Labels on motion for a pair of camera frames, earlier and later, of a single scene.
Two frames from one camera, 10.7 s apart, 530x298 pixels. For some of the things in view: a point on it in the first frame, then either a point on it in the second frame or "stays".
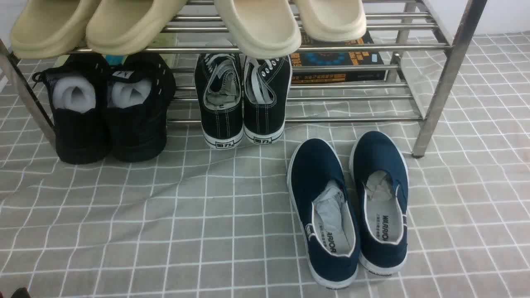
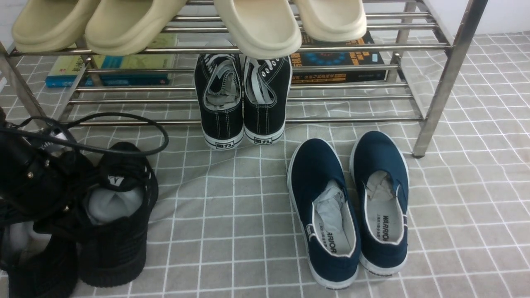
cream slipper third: (263, 29) stays
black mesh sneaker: (78, 90) → (39, 265)
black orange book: (336, 58) stays
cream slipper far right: (333, 20) stays
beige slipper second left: (122, 27) stays
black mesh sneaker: (140, 89) → (119, 195)
